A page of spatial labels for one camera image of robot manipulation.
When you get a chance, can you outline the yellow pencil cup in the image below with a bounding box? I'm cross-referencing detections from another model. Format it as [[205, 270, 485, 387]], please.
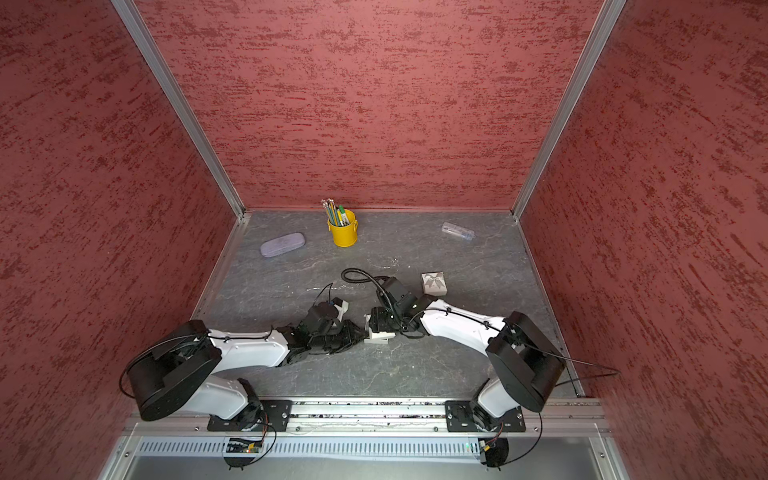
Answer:
[[328, 210, 358, 248]]

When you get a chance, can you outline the clear plastic case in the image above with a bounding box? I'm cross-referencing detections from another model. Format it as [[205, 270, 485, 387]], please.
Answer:
[[441, 222, 475, 241]]

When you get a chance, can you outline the white perforated cable duct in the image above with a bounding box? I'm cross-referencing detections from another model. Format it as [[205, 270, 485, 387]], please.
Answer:
[[135, 436, 481, 463]]

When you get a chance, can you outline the pencils and markers bunch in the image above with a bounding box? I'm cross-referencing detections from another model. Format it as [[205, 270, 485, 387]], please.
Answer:
[[321, 199, 350, 228]]

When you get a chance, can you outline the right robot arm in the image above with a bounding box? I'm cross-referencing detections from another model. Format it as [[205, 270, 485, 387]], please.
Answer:
[[373, 276, 566, 432]]

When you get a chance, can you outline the small pink gift box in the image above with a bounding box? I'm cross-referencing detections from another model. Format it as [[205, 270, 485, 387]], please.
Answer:
[[364, 315, 396, 344]]

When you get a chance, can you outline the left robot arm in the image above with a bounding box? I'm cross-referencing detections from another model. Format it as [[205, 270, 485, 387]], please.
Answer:
[[118, 298, 367, 432]]

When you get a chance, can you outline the purple glasses case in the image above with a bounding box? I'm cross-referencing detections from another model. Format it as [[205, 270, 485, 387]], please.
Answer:
[[260, 232, 306, 258]]

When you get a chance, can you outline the aluminium front rail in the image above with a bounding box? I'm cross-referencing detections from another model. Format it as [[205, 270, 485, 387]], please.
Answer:
[[122, 395, 612, 438]]

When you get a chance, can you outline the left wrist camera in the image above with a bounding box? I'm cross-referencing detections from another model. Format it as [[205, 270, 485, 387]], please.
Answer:
[[332, 297, 349, 322]]

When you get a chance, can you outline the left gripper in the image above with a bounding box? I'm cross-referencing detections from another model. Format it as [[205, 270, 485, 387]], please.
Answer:
[[311, 320, 370, 354]]

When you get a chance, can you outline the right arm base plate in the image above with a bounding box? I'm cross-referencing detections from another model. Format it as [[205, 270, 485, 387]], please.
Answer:
[[444, 400, 526, 433]]

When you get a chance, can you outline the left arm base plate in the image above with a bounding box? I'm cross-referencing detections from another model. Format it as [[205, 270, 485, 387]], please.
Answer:
[[207, 400, 293, 433]]

